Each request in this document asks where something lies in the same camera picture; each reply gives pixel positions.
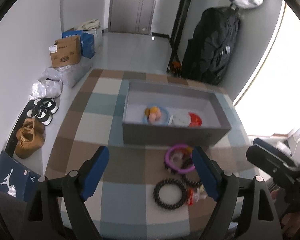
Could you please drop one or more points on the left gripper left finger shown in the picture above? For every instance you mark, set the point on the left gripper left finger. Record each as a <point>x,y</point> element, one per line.
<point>77,187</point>

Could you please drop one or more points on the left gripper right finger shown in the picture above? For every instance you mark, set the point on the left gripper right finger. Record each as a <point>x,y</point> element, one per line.
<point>220,185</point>

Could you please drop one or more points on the red hair clip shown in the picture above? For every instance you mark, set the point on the red hair clip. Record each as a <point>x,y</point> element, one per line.
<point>195,120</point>

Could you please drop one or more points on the white round jewelry piece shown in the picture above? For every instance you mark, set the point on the white round jewelry piece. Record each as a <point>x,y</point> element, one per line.
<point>179,120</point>

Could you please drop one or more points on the person's right hand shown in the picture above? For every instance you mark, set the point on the person's right hand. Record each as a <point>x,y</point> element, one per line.
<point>290,221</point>

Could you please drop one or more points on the checkered table cloth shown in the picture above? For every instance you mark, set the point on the checkered table cloth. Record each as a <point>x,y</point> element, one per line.
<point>122,207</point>

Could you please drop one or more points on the blue Jordan shoe box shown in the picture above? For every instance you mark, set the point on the blue Jordan shoe box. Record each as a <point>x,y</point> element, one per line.
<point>16,179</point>

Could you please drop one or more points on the black white slipper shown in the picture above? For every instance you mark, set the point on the black white slipper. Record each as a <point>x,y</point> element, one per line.
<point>47,103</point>
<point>41,114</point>

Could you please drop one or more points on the grey rectangular storage box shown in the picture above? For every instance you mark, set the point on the grey rectangular storage box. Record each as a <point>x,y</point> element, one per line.
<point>158,114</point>

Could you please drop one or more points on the white plastic parcel bag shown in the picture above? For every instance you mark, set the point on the white plastic parcel bag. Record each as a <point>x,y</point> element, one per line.
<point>46,89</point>

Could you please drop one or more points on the grey plastic parcel bag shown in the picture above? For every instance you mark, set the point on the grey plastic parcel bag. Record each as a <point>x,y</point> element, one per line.
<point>70,75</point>

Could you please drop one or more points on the black backpack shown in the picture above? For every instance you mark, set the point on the black backpack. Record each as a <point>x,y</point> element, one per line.
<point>208,52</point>

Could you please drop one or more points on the black coat rack stand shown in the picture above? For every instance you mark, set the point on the black coat rack stand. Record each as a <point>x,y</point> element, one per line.
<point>177,32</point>

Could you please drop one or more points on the brown cardboard box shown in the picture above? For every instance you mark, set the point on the brown cardboard box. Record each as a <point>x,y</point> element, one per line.
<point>65,51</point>

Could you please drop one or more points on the blue cardboard box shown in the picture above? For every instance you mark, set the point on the blue cardboard box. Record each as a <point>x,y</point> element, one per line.
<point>86,40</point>

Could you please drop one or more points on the cream tote bag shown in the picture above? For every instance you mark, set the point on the cream tote bag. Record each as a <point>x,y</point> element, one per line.
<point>93,24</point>

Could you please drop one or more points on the grey door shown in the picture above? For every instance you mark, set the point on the grey door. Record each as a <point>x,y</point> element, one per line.
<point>131,16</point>

